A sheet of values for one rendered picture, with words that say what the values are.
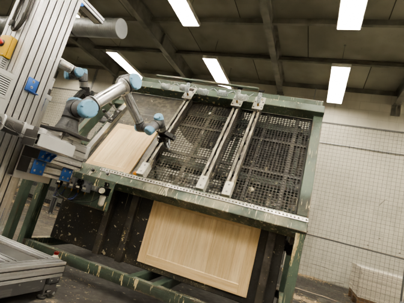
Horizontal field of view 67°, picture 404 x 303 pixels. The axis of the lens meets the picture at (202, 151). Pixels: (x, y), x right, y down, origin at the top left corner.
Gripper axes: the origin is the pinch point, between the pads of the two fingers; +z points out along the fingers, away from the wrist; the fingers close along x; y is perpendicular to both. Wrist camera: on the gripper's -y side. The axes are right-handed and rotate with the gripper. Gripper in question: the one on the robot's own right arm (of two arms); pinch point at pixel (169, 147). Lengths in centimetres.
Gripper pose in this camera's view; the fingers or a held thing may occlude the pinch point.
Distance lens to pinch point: 267.2
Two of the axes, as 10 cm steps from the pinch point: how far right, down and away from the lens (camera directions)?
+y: -9.3, -1.6, 3.3
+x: -3.5, 6.8, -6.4
